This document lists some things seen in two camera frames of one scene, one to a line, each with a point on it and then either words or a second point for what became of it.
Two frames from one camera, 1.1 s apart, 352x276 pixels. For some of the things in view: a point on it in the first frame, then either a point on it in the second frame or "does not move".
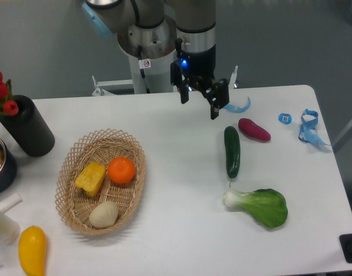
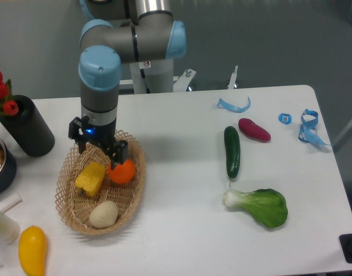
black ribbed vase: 29,128 does not move
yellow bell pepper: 90,179 does not move
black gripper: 191,68 → 102,134
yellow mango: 32,250 does not move
